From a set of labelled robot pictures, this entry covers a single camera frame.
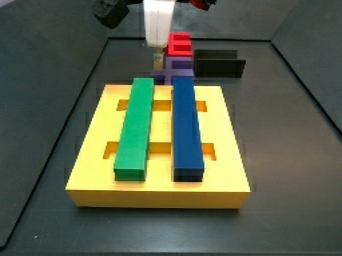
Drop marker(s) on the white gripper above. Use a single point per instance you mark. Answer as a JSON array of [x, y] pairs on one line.
[[158, 19]]

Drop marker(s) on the red E-shaped block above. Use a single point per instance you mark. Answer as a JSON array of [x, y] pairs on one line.
[[180, 46]]

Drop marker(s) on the green bar block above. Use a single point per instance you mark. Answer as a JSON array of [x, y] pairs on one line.
[[130, 166]]

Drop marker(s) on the black angle fixture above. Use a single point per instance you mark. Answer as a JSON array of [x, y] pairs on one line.
[[218, 63]]

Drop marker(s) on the blue bar block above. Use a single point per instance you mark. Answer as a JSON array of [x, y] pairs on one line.
[[189, 164]]

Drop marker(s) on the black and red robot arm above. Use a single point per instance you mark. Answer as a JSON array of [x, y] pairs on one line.
[[111, 11]]

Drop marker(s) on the purple E-shaped block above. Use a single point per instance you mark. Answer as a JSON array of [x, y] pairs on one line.
[[178, 67]]

